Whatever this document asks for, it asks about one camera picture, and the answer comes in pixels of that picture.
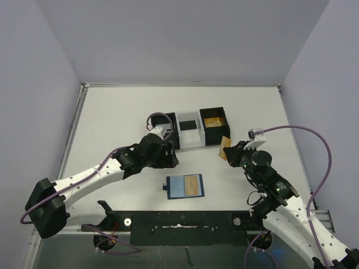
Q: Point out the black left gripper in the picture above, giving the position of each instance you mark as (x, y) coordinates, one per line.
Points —
(169, 153)

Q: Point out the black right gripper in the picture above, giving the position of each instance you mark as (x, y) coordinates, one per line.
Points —
(234, 154)

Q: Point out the blue leather card holder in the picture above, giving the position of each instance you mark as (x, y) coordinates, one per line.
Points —
(175, 187)

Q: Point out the gold striped card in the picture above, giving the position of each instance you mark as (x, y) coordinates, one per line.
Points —
(213, 122)

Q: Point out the black card from holder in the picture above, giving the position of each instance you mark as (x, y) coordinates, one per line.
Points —
(188, 125)

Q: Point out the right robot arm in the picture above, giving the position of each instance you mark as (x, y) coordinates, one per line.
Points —
(283, 212)

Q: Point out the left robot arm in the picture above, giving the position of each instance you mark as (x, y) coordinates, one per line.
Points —
(49, 206)

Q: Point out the black bin with gold card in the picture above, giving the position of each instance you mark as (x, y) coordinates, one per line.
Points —
(213, 136)

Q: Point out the black bin with silver card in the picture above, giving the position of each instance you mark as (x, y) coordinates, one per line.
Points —
(169, 123)

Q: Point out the white middle bin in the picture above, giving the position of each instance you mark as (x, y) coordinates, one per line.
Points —
(194, 138)

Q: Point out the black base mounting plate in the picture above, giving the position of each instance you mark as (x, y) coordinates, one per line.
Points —
(183, 228)

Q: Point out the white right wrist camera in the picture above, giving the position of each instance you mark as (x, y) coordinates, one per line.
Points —
(256, 139)

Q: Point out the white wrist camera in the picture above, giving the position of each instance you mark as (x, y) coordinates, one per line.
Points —
(159, 131)
(256, 139)

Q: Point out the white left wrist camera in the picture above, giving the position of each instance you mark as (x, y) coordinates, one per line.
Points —
(159, 131)

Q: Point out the aluminium left side rail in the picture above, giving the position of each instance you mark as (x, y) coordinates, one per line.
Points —
(72, 132)

